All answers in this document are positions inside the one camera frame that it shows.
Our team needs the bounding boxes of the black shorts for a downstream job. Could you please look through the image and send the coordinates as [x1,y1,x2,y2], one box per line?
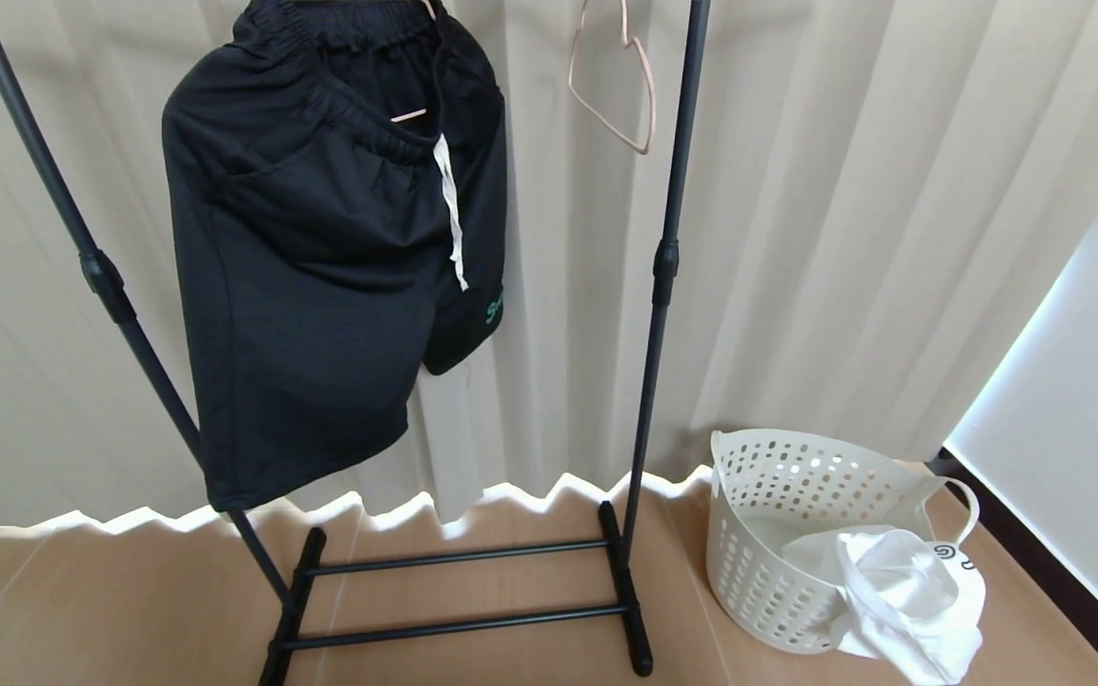
[161,0,509,513]

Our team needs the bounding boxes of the white garment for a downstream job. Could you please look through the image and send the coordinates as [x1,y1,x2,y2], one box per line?
[783,526,986,686]

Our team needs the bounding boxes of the black clothes rack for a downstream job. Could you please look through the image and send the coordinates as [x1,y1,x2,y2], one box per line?
[0,0,710,686]

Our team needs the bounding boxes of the pink clothes hanger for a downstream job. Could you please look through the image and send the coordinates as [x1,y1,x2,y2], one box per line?
[390,0,440,125]
[568,0,657,155]

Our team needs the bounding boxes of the white laundry basket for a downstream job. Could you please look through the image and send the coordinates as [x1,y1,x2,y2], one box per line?
[706,429,981,656]

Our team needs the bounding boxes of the white curtain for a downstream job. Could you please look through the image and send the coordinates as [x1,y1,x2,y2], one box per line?
[0,0,1098,544]

